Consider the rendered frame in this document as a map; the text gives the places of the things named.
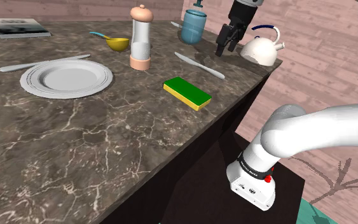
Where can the green and yellow sponge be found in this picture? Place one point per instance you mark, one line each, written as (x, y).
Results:
(186, 92)

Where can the silver table knife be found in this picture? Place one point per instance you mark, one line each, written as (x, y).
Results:
(198, 65)
(176, 24)
(26, 65)

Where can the white plate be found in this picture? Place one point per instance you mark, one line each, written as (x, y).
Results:
(66, 79)

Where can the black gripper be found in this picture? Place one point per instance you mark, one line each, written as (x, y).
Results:
(241, 15)

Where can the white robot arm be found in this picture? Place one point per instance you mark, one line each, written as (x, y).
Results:
(305, 130)

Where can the grey photo book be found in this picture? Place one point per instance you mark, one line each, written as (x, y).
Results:
(19, 28)

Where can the white and peach pepper mill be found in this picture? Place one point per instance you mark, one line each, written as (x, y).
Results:
(140, 46)

